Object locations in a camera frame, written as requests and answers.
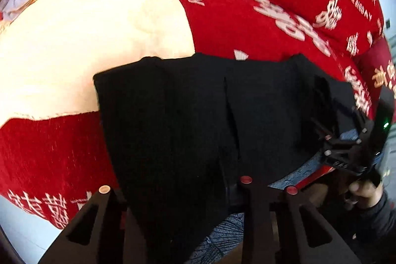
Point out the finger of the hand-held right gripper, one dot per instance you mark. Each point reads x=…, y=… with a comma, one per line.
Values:
x=321, y=130
x=355, y=121

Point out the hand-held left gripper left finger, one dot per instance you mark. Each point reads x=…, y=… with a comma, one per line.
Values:
x=108, y=211

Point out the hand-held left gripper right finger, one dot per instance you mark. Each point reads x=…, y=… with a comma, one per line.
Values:
x=260, y=220

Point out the black pants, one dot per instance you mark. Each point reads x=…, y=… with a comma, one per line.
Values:
x=170, y=128

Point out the person's right forearm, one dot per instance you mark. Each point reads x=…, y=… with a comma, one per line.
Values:
x=380, y=230

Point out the person's right hand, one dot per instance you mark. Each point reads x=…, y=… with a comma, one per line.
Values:
x=368, y=193

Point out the grey floral patterned cloth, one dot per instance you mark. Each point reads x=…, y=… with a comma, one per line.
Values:
x=222, y=231

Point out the dark red gold printed pillow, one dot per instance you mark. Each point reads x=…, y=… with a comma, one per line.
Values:
x=379, y=66

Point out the red white printed blanket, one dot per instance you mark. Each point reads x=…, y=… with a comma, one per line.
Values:
x=46, y=152

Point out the crumpled pale cloth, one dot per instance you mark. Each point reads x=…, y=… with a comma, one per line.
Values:
x=17, y=1

